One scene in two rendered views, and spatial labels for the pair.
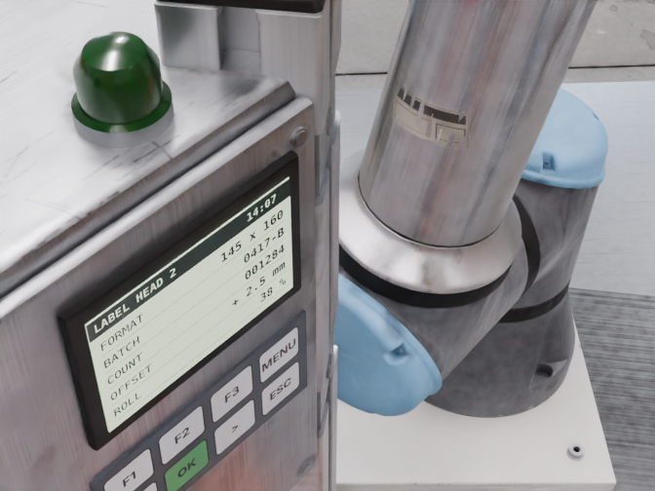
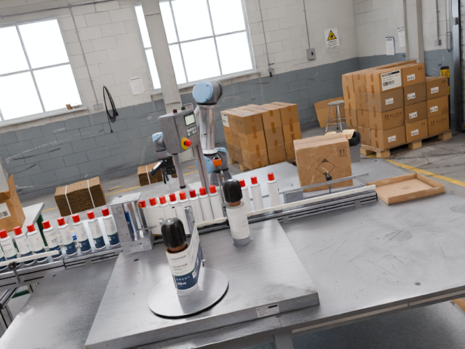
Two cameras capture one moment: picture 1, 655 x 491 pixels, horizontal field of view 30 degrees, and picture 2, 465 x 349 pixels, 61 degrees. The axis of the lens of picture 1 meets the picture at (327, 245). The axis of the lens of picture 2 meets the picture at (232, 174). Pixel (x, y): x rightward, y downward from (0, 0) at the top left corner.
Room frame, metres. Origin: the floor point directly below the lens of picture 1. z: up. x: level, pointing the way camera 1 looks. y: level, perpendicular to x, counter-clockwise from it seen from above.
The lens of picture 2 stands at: (-1.78, 0.24, 1.69)
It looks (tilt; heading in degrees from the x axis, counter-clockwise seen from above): 16 degrees down; 350
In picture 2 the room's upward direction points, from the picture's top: 11 degrees counter-clockwise
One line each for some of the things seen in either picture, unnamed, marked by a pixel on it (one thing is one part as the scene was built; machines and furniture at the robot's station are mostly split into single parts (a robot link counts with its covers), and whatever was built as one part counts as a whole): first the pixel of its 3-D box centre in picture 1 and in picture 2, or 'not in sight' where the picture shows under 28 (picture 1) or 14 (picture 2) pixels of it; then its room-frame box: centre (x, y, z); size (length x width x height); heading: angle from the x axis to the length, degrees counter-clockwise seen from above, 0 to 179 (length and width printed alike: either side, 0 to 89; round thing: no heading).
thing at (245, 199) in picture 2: not in sight; (244, 198); (0.11, -0.15, 0.98); 0.05 x 0.05 x 0.20
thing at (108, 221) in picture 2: not in sight; (110, 226); (0.21, 0.56, 0.98); 0.05 x 0.05 x 0.20
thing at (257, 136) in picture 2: not in sight; (260, 136); (3.97, -1.35, 0.45); 1.20 x 0.84 x 0.89; 4
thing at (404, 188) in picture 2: not in sight; (403, 187); (0.00, -0.99, 0.85); 0.30 x 0.26 x 0.04; 82
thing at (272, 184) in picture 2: not in sight; (273, 191); (0.10, -0.30, 0.98); 0.05 x 0.05 x 0.20
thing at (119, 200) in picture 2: not in sight; (126, 199); (0.10, 0.43, 1.14); 0.14 x 0.11 x 0.01; 82
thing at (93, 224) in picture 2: not in sight; (95, 230); (0.22, 0.63, 0.98); 0.05 x 0.05 x 0.20
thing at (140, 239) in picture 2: not in sight; (133, 222); (0.10, 0.43, 1.01); 0.14 x 0.13 x 0.26; 82
